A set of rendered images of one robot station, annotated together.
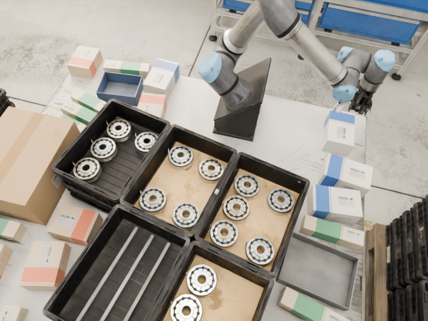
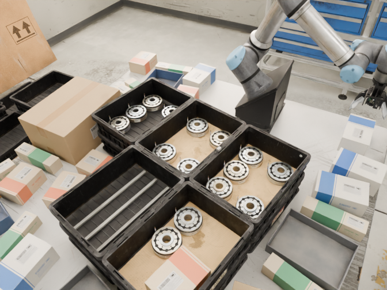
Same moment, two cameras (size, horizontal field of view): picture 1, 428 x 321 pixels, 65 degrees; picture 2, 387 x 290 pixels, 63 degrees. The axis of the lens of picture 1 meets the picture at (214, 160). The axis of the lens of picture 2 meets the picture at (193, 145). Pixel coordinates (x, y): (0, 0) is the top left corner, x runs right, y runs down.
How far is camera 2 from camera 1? 43 cm
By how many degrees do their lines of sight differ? 18
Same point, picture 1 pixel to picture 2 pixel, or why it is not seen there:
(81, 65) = (139, 63)
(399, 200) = not seen: outside the picture
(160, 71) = (198, 71)
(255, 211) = (254, 178)
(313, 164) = (325, 160)
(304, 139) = (320, 138)
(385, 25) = not seen: outside the picture
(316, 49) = (322, 28)
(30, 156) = (79, 107)
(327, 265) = (323, 248)
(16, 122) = (78, 86)
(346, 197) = (352, 186)
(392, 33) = not seen: outside the picture
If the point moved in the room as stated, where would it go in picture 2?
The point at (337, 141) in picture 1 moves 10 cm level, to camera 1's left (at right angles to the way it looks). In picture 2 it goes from (352, 138) to (329, 134)
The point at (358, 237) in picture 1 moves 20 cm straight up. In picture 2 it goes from (360, 225) to (381, 194)
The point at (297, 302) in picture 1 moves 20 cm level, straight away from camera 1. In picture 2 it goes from (281, 269) to (334, 255)
